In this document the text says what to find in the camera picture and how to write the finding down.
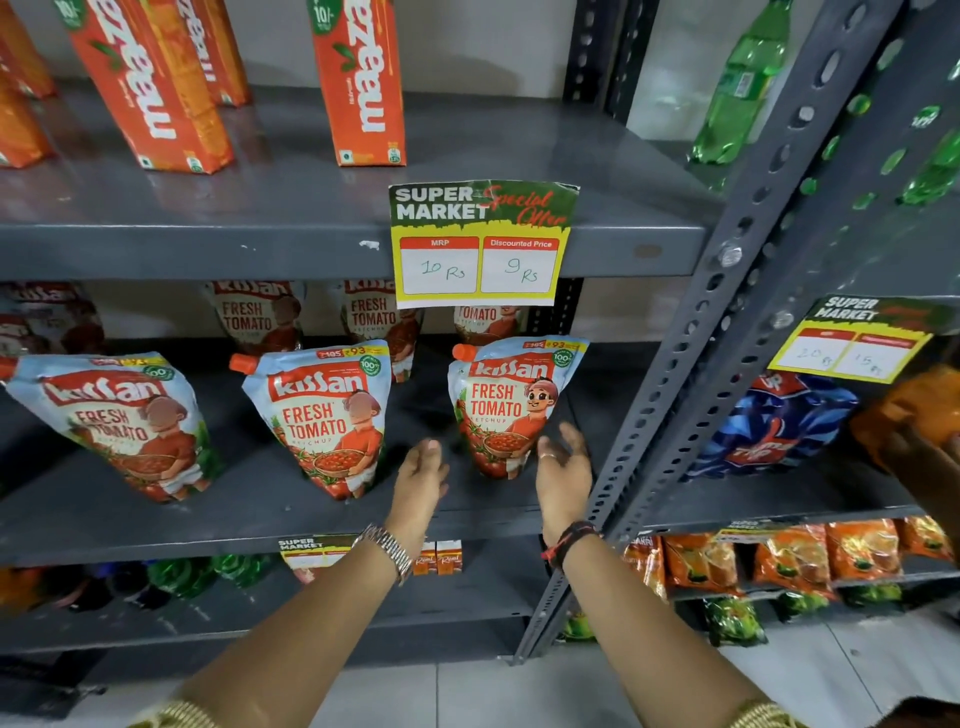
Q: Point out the large orange snack packet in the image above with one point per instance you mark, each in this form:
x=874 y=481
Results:
x=919 y=405

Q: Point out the person's left fingers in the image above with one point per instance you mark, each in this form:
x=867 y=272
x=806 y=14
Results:
x=429 y=461

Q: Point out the person's right hand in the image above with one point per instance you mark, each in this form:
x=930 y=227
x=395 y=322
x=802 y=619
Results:
x=564 y=487

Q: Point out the green snack packet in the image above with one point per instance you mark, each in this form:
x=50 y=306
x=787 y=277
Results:
x=799 y=604
x=577 y=627
x=874 y=595
x=735 y=621

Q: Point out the silver metal wristwatch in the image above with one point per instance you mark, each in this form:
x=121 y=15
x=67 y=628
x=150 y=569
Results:
x=386 y=551

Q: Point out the orange lying bottle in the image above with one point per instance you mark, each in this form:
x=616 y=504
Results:
x=22 y=589

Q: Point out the orange noodle packet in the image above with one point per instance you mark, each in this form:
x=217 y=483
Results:
x=862 y=549
x=701 y=562
x=645 y=566
x=926 y=536
x=795 y=559

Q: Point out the green lying bottle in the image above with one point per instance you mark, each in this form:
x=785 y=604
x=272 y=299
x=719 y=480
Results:
x=241 y=568
x=180 y=576

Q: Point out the blue tomato ketchup pouch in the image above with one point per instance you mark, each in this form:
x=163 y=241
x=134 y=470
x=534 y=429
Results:
x=502 y=397

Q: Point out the person's dark garment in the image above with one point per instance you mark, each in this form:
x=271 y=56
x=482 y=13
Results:
x=922 y=714

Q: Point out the person's left hand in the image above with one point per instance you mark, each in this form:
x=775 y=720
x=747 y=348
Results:
x=418 y=487

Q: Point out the small orange drink carton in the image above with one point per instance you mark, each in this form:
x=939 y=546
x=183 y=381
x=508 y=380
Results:
x=449 y=557
x=425 y=561

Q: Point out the person's right fingers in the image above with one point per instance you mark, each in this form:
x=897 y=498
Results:
x=566 y=450

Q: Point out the group of ketchup pouches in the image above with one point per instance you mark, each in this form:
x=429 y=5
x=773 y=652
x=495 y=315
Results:
x=322 y=412

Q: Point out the orange juice carton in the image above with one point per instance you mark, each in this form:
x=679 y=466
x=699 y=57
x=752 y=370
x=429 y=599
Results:
x=22 y=45
x=360 y=75
x=150 y=82
x=217 y=45
x=15 y=131

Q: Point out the gold bangle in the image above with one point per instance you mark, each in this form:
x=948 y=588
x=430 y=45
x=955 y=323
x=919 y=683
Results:
x=761 y=716
x=176 y=714

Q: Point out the dark lying bottle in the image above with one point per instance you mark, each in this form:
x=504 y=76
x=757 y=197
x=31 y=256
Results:
x=112 y=586

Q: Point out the green yellow price label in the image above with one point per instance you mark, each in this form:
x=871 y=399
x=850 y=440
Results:
x=315 y=550
x=480 y=240
x=855 y=345
x=750 y=531

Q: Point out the person's left forearm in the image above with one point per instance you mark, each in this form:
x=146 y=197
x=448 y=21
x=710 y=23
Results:
x=300 y=645

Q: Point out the blue snack packet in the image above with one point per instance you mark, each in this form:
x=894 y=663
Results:
x=817 y=405
x=750 y=446

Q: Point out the green plastic soda bottle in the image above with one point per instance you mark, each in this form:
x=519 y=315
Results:
x=742 y=82

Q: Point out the grey metal shelf rack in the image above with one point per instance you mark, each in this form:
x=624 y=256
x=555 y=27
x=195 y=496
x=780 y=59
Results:
x=787 y=493
x=225 y=247

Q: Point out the person's right forearm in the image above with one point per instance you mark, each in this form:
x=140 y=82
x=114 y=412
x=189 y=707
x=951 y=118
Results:
x=652 y=645

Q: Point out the black and red wristband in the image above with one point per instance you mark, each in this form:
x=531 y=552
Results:
x=571 y=540

